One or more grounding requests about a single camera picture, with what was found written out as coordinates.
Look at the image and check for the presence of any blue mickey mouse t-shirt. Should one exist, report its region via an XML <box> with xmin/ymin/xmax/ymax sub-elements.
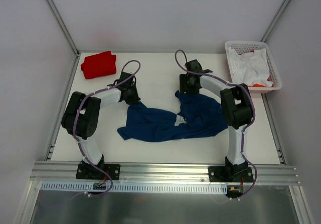
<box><xmin>117</xmin><ymin>91</ymin><xmax>228</xmax><ymax>143</ymax></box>

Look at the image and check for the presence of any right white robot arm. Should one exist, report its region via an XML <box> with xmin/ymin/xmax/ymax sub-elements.
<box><xmin>180</xmin><ymin>59</ymin><xmax>255</xmax><ymax>182</ymax></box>

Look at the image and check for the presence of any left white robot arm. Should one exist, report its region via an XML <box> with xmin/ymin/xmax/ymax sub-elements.
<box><xmin>61</xmin><ymin>72</ymin><xmax>140</xmax><ymax>179</ymax></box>

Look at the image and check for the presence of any folded red t-shirt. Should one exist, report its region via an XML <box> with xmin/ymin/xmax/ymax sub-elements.
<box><xmin>81</xmin><ymin>51</ymin><xmax>116</xmax><ymax>79</ymax></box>

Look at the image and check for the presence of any white t-shirt in basket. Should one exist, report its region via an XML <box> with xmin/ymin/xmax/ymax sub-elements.
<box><xmin>227</xmin><ymin>47</ymin><xmax>270</xmax><ymax>84</ymax></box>

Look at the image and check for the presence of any white plastic laundry basket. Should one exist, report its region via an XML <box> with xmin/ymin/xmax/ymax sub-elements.
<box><xmin>225</xmin><ymin>41</ymin><xmax>282</xmax><ymax>93</ymax></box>

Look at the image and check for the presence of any orange t-shirt in basket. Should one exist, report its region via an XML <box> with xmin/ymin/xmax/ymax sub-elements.
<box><xmin>244</xmin><ymin>77</ymin><xmax>273</xmax><ymax>87</ymax></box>

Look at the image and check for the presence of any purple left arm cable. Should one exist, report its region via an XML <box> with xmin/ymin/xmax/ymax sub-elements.
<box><xmin>72</xmin><ymin>59</ymin><xmax>141</xmax><ymax>197</ymax></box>

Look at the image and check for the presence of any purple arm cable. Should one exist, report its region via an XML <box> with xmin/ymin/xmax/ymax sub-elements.
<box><xmin>72</xmin><ymin>59</ymin><xmax>141</xmax><ymax>197</ymax></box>
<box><xmin>174</xmin><ymin>49</ymin><xmax>258</xmax><ymax>200</ymax></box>

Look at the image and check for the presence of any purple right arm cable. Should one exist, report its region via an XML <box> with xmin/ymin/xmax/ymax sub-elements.
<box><xmin>174</xmin><ymin>49</ymin><xmax>258</xmax><ymax>200</ymax></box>

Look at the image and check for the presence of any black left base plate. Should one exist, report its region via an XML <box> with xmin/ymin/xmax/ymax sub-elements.
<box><xmin>76</xmin><ymin>161</ymin><xmax>121</xmax><ymax>180</ymax></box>

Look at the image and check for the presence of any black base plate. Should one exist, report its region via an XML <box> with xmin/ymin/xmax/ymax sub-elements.
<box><xmin>208</xmin><ymin>166</ymin><xmax>254</xmax><ymax>183</ymax></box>
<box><xmin>76</xmin><ymin>161</ymin><xmax>121</xmax><ymax>180</ymax></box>

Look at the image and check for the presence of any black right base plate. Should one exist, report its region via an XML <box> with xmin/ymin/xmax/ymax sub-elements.
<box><xmin>208</xmin><ymin>166</ymin><xmax>254</xmax><ymax>183</ymax></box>

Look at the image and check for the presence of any white slotted cable duct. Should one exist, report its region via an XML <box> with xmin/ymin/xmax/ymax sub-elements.
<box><xmin>41</xmin><ymin>181</ymin><xmax>227</xmax><ymax>195</ymax></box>

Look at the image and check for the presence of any aluminium front mounting rail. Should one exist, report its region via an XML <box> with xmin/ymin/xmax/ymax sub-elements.
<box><xmin>30</xmin><ymin>161</ymin><xmax>302</xmax><ymax>186</ymax></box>

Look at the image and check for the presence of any left aluminium frame post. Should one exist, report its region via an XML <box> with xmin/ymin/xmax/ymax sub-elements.
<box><xmin>45</xmin><ymin>0</ymin><xmax>79</xmax><ymax>57</ymax></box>

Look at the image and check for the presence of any aluminium frame post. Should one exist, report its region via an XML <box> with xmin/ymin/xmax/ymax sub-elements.
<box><xmin>45</xmin><ymin>0</ymin><xmax>79</xmax><ymax>57</ymax></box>
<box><xmin>260</xmin><ymin>0</ymin><xmax>292</xmax><ymax>42</ymax></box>

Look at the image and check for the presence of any right aluminium frame post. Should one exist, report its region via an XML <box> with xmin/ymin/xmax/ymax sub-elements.
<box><xmin>260</xmin><ymin>0</ymin><xmax>292</xmax><ymax>42</ymax></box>

